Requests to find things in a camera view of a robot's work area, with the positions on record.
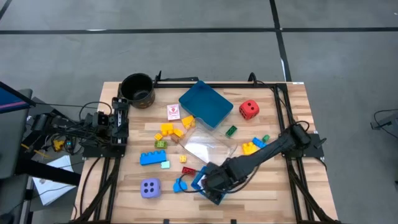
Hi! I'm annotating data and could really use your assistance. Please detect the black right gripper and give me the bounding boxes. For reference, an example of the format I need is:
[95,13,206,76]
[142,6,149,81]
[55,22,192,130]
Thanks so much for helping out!
[201,161,234,203]

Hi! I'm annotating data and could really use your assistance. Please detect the blue one-stud toy block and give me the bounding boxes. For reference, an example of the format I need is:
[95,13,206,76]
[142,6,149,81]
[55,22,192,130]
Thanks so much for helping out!
[172,177,188,194]

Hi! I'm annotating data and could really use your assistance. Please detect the long blue toy block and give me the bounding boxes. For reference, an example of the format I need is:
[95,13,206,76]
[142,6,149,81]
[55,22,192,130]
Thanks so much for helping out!
[139,149,167,166]

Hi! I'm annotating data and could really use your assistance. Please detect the big yellow stud block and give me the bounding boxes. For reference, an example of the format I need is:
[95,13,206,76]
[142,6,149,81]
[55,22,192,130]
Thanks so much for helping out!
[160,123,175,137]

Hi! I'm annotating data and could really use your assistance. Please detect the dark green toy brick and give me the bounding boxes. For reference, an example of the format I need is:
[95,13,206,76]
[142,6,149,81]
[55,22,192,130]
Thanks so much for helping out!
[224,124,238,139]

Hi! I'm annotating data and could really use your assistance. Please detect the blue toy brick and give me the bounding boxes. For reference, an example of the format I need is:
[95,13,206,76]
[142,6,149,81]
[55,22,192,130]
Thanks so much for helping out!
[251,137,267,149]

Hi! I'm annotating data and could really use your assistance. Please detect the blue slotted plastic basket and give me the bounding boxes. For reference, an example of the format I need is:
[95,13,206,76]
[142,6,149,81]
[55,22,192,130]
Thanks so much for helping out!
[190,166,228,206]

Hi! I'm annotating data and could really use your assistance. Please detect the yellow four-stud toy block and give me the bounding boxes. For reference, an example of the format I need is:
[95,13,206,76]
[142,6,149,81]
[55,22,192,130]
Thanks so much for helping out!
[241,141,258,156]

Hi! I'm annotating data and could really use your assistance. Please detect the black pumpkin face bucket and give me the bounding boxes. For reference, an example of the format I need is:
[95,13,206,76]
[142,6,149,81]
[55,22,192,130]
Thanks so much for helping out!
[120,73,155,110]

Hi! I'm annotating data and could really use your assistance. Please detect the purple foam die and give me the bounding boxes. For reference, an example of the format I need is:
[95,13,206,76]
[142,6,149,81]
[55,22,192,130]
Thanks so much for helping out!
[140,177,162,199]

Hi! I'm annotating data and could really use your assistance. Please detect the yellow two-stud toy block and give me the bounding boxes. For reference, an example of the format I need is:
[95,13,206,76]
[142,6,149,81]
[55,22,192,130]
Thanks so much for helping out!
[181,114,197,129]

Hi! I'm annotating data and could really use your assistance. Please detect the dark teal plastic bin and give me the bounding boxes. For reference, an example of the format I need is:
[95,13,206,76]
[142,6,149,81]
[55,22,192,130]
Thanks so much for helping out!
[178,80,234,130]

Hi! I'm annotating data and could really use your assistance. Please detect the red foam die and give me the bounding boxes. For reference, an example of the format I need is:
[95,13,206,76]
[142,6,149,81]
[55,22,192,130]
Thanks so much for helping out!
[238,99,261,121]

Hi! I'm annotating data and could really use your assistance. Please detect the white paper sheets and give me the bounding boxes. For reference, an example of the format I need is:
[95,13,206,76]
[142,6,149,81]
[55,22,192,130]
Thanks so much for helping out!
[32,154,78,206]

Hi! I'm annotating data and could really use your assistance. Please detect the black side desk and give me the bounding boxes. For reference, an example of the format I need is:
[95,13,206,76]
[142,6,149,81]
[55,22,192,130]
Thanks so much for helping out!
[0,88,82,187]

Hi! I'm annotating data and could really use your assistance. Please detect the black monitor with blue screen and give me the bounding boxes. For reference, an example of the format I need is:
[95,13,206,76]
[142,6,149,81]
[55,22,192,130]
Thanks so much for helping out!
[0,81,35,114]

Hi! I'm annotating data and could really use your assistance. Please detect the dark grey floor stand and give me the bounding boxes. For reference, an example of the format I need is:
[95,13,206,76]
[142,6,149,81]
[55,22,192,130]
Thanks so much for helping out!
[374,112,398,131]

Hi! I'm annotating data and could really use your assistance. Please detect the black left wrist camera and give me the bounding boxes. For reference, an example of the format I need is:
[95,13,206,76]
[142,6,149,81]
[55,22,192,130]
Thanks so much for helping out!
[92,111,109,129]

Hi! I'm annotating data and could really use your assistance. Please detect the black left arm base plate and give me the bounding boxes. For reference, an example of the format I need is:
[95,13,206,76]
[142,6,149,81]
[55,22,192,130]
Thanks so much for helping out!
[82,143,127,159]

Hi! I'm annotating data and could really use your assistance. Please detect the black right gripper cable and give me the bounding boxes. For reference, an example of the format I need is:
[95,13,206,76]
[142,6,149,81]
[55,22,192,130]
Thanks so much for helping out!
[177,173,206,194]

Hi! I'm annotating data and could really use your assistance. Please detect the black aluminium table frame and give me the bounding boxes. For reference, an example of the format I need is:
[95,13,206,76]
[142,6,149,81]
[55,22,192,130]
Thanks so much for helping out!
[73,70,341,224]

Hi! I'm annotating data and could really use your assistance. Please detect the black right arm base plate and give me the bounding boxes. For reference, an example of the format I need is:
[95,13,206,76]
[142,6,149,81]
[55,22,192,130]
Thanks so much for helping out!
[279,133,325,159]

